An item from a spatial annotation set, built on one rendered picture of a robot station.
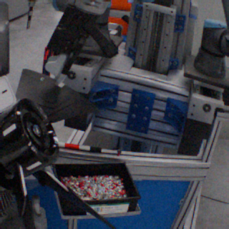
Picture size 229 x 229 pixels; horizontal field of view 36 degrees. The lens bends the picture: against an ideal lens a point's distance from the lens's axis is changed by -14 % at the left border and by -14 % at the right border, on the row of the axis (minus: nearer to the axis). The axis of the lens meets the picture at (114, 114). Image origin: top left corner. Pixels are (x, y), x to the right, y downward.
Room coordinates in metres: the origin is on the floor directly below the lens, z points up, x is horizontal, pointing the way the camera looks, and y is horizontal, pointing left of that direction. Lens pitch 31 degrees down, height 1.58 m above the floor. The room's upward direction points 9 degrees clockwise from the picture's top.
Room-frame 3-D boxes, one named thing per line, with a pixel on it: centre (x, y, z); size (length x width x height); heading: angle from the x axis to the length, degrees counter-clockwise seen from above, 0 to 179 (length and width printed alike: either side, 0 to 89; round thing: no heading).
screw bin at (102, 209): (0.80, 0.02, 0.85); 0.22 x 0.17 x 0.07; 109
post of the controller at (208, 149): (1.00, -0.32, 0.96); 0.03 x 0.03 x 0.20; 4
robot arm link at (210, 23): (1.36, -0.36, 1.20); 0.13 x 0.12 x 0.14; 41
